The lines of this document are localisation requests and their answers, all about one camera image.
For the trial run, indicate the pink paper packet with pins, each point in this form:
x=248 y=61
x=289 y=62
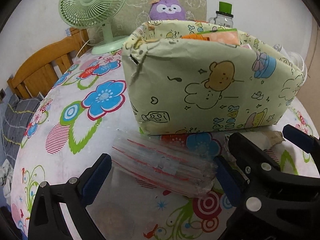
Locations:
x=246 y=46

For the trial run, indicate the purple plush toy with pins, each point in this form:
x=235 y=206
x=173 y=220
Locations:
x=167 y=10

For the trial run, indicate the glass jar green lid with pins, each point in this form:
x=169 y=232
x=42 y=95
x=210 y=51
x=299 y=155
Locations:
x=224 y=16

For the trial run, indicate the floral tablecloth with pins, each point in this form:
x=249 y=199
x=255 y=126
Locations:
x=77 y=122

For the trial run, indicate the silver foil wrapper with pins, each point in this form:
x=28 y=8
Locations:
x=265 y=140

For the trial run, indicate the yellow cartoon storage box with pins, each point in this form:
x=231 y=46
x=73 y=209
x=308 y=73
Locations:
x=182 y=85

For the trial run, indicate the green tissue pack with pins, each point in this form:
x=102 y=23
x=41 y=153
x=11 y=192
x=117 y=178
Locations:
x=226 y=36

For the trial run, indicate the grey plaid bedding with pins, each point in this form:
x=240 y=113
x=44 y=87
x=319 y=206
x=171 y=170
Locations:
x=15 y=118

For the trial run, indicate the clear plastic bag roll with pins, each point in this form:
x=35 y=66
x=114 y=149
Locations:
x=164 y=164

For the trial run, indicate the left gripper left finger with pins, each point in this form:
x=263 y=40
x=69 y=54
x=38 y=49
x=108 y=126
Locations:
x=47 y=220

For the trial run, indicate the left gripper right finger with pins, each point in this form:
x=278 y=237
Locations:
x=227 y=179

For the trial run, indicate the green patterned cardboard board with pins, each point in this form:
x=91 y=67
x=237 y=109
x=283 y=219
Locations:
x=136 y=12

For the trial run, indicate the white standing fan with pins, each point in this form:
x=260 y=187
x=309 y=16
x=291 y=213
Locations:
x=293 y=58

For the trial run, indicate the green desk fan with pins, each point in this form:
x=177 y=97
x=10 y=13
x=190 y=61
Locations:
x=85 y=14

